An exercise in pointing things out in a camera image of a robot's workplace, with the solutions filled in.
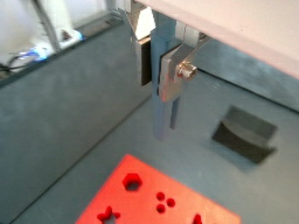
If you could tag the red foam shape board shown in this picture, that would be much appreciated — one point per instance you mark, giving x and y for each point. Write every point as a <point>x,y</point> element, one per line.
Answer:
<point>141,196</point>

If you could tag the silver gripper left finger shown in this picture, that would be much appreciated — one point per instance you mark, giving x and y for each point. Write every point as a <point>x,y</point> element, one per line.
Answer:
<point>140,19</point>

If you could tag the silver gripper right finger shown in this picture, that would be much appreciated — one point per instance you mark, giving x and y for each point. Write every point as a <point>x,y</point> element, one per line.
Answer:
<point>177,67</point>

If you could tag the black curved holder stand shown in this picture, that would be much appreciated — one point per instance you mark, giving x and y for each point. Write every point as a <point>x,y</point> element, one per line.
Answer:
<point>246,134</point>

